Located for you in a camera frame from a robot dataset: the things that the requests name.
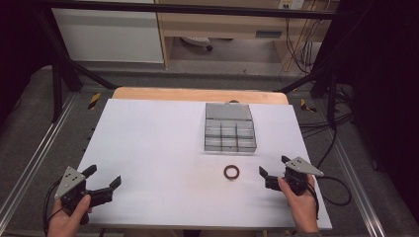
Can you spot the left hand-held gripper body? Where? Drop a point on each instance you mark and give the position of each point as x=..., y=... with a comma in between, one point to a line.
x=70, y=182

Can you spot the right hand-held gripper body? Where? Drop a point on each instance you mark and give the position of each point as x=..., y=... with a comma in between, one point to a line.
x=298, y=174

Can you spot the clear plastic compartment box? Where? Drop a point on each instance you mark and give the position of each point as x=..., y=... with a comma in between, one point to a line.
x=229, y=112

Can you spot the person's right hand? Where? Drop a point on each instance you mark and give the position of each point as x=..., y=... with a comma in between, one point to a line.
x=301, y=210

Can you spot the person's left hand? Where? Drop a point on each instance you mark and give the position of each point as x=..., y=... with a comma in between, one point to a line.
x=64, y=223

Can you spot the white table cover board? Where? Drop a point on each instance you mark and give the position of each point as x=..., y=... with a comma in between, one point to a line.
x=148, y=158

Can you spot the yellow black tape strip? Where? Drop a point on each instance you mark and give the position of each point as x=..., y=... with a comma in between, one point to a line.
x=94, y=100
x=307, y=106

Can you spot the wooden table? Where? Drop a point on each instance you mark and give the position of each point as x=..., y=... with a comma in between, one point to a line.
x=197, y=95

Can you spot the black curtain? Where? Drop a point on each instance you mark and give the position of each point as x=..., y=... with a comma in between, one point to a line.
x=16, y=49
x=388, y=98

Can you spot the black chair castor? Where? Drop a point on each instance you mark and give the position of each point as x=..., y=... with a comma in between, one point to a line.
x=209, y=48

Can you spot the white cabinet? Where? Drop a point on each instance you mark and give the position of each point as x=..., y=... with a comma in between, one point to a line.
x=108, y=36

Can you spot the white office chair base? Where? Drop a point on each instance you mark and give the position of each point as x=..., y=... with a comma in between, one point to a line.
x=197, y=40

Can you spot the light wooden desk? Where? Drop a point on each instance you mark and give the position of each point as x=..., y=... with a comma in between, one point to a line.
x=214, y=24

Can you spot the aluminium floor rail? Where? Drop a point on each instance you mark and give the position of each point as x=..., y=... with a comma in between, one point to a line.
x=359, y=191
x=36, y=158

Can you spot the wall power outlet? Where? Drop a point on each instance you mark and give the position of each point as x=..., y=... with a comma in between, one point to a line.
x=291, y=4

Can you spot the black metal frame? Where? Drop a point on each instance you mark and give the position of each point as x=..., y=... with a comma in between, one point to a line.
x=197, y=9

